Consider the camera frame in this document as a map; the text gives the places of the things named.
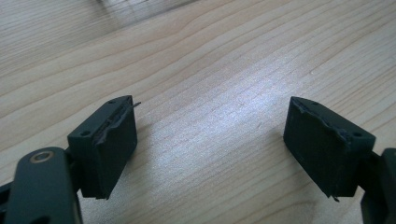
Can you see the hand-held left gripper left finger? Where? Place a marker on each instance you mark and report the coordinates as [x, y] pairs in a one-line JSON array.
[[107, 149]]

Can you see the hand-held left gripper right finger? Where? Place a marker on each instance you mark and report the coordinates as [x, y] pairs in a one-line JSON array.
[[323, 149]]

